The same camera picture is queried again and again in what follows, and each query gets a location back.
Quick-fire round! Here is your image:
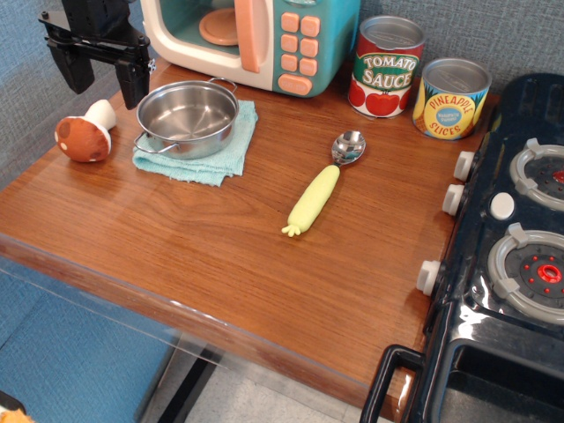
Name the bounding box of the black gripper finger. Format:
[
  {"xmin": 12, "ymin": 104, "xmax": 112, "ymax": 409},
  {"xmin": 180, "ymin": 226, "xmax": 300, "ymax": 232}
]
[
  {"xmin": 115, "ymin": 56, "xmax": 151, "ymax": 110},
  {"xmin": 47, "ymin": 40, "xmax": 95, "ymax": 94}
]

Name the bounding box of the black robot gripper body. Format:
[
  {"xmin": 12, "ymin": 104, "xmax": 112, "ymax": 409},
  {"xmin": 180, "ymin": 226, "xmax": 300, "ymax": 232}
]
[{"xmin": 39, "ymin": 0, "xmax": 150, "ymax": 61}]

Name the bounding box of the spoon with yellow handle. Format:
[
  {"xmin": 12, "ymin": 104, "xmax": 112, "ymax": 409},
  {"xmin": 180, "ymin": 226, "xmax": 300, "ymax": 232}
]
[{"xmin": 281, "ymin": 130, "xmax": 367, "ymax": 238}]

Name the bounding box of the stainless steel pot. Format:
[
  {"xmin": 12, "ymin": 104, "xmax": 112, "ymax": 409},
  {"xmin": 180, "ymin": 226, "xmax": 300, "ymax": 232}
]
[{"xmin": 134, "ymin": 78, "xmax": 240, "ymax": 160}]

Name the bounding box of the brown plush mushroom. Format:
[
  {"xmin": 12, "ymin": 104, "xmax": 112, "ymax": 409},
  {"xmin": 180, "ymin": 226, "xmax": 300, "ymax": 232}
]
[{"xmin": 55, "ymin": 100, "xmax": 117, "ymax": 163}]

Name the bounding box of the teal folded cloth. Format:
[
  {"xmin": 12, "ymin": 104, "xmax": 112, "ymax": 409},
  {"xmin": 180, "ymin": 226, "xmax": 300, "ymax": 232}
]
[{"xmin": 132, "ymin": 100, "xmax": 258, "ymax": 187}]

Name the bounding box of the teal toy microwave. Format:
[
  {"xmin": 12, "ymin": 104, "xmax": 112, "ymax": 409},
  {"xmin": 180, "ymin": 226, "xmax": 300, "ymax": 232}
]
[{"xmin": 141, "ymin": 1, "xmax": 360, "ymax": 98}]

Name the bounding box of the tomato sauce can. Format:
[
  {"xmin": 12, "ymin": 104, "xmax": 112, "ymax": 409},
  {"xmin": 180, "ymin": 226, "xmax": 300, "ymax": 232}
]
[{"xmin": 348, "ymin": 15, "xmax": 426, "ymax": 118}]

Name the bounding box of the pineapple slices can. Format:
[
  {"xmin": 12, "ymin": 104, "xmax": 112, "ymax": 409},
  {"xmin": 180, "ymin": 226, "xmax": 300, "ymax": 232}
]
[{"xmin": 412, "ymin": 57, "xmax": 492, "ymax": 140}]

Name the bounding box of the black toy stove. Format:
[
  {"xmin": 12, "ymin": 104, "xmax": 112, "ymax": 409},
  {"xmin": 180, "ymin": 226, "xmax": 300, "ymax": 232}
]
[{"xmin": 361, "ymin": 73, "xmax": 563, "ymax": 422}]

